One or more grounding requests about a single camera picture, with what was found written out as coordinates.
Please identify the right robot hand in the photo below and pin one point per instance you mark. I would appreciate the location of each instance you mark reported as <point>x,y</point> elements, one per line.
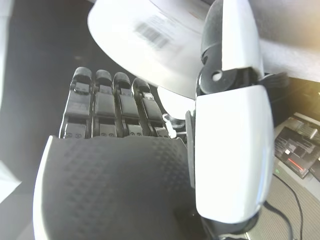
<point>112,187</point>

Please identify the black device with red line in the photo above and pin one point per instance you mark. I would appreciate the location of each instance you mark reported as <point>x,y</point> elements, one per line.
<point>295,147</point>

